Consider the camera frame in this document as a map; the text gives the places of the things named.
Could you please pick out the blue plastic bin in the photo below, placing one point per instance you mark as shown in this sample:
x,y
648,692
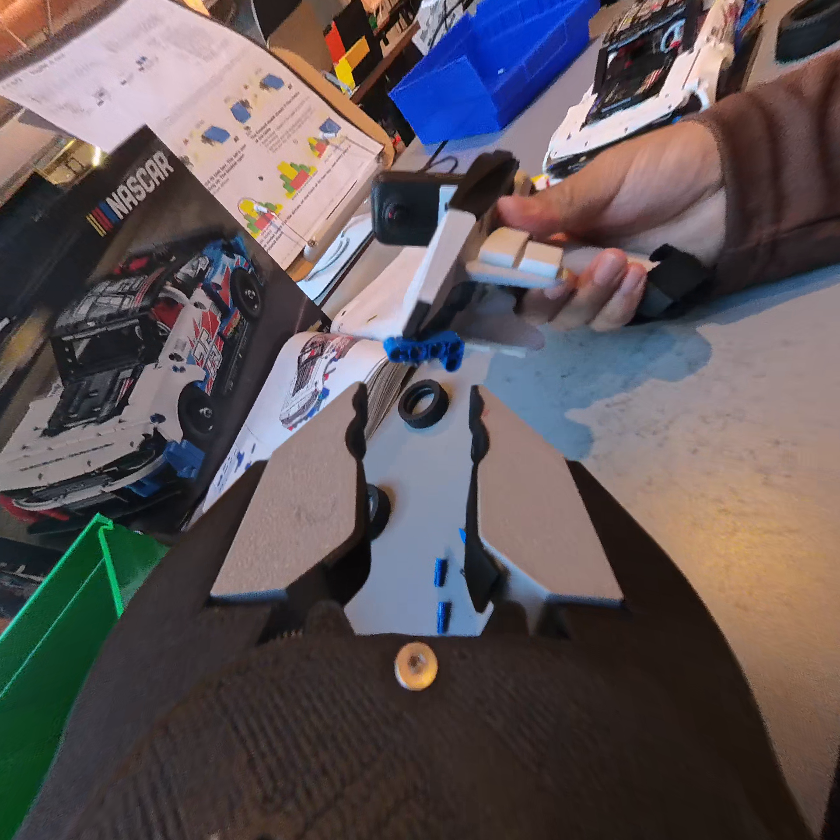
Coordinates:
x,y
459,98

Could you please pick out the open instruction booklet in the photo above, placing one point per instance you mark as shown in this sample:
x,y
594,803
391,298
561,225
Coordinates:
x,y
308,367

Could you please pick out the yellow box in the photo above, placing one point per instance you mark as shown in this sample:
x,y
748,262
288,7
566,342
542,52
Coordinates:
x,y
358,52

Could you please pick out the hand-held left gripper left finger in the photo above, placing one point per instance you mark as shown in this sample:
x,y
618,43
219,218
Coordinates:
x,y
289,518

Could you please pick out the green box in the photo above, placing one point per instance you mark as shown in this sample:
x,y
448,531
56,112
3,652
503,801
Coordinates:
x,y
52,656

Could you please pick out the black rubber tyre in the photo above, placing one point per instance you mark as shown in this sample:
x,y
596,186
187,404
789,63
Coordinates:
x,y
807,46
403,410
380,512

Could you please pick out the blue L-shaped beam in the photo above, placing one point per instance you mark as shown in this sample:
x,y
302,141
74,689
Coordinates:
x,y
420,351

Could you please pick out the black toy car box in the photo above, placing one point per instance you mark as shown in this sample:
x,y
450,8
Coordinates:
x,y
65,262

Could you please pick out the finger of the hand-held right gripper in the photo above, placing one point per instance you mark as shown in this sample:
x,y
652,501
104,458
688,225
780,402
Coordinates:
x,y
505,321
439,275

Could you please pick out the grey desk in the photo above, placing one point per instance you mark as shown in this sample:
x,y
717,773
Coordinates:
x,y
656,426

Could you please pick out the toy brick race car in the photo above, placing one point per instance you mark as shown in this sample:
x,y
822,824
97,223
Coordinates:
x,y
630,65

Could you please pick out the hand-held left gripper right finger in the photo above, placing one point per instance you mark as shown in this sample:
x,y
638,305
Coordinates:
x,y
544,525

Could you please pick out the white flat pad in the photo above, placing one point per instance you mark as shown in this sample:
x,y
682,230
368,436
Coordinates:
x,y
341,262

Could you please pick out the printed instruction sheet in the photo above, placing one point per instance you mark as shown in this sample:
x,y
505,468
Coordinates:
x,y
197,85

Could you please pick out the person's right hand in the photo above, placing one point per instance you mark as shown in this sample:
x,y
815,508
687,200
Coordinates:
x,y
643,190

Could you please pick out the instruction sheet on stand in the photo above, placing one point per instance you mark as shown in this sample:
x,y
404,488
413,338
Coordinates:
x,y
348,105

